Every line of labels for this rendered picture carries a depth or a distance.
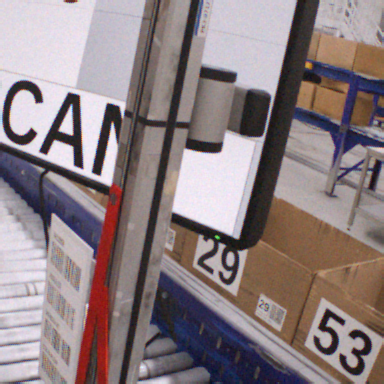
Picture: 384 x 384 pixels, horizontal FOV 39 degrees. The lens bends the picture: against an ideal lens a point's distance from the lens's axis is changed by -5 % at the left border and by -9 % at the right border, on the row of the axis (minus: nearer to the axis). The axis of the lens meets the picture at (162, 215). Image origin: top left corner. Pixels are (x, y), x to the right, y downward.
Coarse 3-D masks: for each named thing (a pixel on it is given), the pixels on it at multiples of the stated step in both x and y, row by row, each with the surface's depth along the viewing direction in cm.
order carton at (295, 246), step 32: (288, 224) 148; (320, 224) 139; (192, 256) 136; (256, 256) 118; (288, 256) 149; (320, 256) 140; (352, 256) 131; (224, 288) 127; (256, 288) 118; (288, 288) 111; (256, 320) 119; (288, 320) 111
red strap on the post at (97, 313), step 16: (112, 192) 46; (112, 208) 46; (112, 224) 46; (112, 240) 47; (96, 272) 49; (96, 288) 49; (96, 304) 49; (96, 320) 50; (80, 352) 53; (80, 368) 53
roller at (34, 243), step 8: (8, 240) 166; (24, 240) 168; (32, 240) 170; (40, 240) 171; (0, 248) 162; (8, 248) 164; (16, 248) 165; (24, 248) 167; (32, 248) 168; (40, 248) 170
